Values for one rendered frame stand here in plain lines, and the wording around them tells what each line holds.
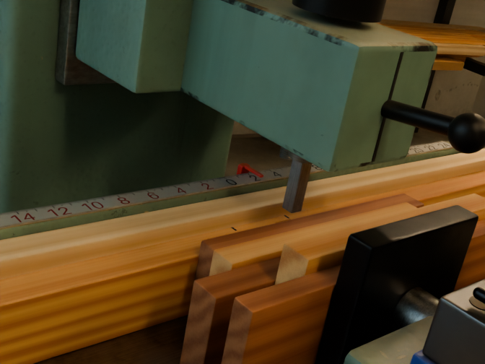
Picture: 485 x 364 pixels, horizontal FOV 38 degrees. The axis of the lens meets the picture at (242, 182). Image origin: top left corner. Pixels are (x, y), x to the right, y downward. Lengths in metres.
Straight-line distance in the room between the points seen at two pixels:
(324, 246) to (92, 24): 0.22
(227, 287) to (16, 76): 0.24
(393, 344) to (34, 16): 0.32
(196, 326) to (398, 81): 0.17
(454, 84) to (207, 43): 3.92
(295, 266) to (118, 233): 0.10
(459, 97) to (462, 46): 0.95
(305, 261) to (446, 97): 4.00
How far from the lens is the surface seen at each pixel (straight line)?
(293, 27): 0.38
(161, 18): 0.44
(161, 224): 0.40
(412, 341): 0.33
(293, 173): 0.43
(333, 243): 0.36
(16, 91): 0.52
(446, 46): 3.41
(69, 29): 0.50
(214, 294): 0.34
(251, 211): 0.43
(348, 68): 0.36
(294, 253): 0.34
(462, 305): 0.28
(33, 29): 0.51
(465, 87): 4.42
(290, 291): 0.32
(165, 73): 0.45
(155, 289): 0.39
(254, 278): 0.35
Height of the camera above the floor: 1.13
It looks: 23 degrees down
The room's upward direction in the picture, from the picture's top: 11 degrees clockwise
